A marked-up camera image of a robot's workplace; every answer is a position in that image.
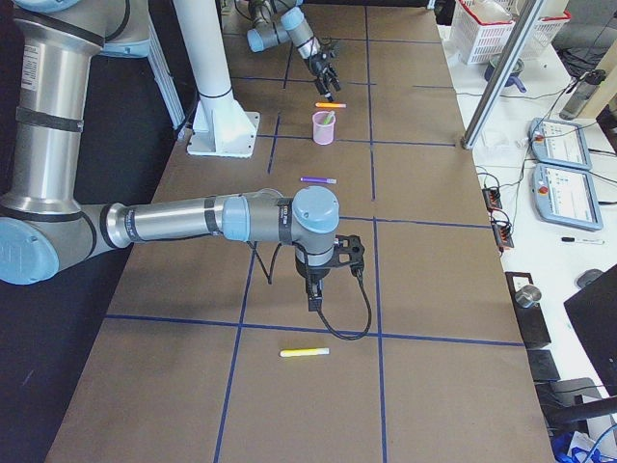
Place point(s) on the far teach pendant tablet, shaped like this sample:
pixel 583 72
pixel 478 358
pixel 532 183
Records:
pixel 559 143

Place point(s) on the yellow highlighter pen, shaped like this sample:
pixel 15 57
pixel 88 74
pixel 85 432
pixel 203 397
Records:
pixel 304 352

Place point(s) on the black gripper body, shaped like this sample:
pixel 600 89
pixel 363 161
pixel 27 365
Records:
pixel 320 64
pixel 311 273

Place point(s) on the black marker on desk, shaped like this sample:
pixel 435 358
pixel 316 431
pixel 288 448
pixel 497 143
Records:
pixel 580 240

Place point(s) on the teach pendant tablet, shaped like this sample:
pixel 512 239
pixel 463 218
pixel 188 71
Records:
pixel 559 143
pixel 566 197

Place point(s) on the orange connector box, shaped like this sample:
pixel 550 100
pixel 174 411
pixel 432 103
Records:
pixel 502 234
pixel 491 196

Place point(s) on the orange highlighter pen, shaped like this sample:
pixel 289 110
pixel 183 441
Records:
pixel 330 105

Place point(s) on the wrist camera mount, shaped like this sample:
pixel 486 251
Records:
pixel 349 252

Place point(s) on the red white plastic basket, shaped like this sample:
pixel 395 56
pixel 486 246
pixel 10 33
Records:
pixel 478 41

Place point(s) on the purple highlighter pen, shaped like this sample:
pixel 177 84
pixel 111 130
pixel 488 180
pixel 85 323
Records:
pixel 319 180

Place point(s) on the steel cup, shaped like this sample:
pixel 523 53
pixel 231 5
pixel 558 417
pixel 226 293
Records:
pixel 527 296

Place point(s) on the black monitor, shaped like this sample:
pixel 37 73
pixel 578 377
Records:
pixel 592 313

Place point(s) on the near teach pendant tablet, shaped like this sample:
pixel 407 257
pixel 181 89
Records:
pixel 566 197

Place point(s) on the pink mesh pen holder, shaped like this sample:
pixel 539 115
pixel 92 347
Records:
pixel 322 134

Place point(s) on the white pillar with base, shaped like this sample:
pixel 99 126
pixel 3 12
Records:
pixel 221 126

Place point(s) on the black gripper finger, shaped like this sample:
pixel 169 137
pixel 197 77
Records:
pixel 321 87
pixel 310 296
pixel 333 79
pixel 317 297

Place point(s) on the green highlighter pen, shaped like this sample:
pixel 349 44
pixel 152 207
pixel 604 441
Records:
pixel 328 118

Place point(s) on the black computer mouse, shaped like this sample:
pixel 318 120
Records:
pixel 588 277

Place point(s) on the white tissue paper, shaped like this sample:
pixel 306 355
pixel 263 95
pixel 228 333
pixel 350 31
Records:
pixel 495 140

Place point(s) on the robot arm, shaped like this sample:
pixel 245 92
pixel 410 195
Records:
pixel 279 22
pixel 44 230

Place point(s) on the aluminium frame post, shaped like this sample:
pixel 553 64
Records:
pixel 508 58

